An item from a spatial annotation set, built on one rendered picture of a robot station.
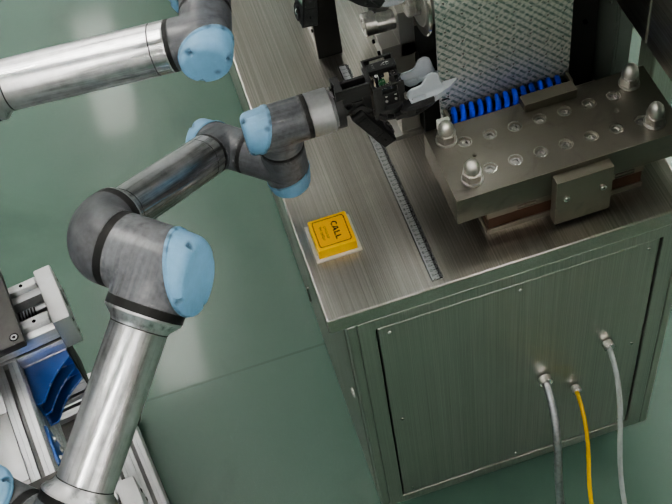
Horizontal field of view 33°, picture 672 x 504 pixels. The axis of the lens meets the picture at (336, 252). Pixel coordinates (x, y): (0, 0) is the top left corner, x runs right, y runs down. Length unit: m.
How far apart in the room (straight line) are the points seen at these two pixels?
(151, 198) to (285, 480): 1.15
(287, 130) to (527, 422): 0.94
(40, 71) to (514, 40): 0.77
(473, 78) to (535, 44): 0.12
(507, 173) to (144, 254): 0.63
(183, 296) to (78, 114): 2.06
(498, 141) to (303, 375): 1.15
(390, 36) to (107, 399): 0.78
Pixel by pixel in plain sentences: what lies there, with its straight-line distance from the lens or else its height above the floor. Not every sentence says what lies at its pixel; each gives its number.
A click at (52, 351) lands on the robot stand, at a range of 2.24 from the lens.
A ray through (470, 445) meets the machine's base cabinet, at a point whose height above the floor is 0.26.
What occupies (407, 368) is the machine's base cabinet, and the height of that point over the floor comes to 0.66.
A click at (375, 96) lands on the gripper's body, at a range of 1.85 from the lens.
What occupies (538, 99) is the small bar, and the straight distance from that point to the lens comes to 1.97.
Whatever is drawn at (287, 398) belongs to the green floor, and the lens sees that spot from 2.86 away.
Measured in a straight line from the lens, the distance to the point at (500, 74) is 1.97.
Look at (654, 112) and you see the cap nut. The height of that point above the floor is 1.07.
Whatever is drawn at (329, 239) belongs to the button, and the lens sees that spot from 1.95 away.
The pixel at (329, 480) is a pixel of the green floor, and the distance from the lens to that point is 2.75.
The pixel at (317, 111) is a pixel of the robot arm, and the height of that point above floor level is 1.14.
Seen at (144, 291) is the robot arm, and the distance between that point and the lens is 1.60.
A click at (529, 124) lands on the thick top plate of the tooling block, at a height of 1.03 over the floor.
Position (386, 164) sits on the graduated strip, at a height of 0.90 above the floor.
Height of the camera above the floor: 2.49
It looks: 54 degrees down
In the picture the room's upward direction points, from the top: 11 degrees counter-clockwise
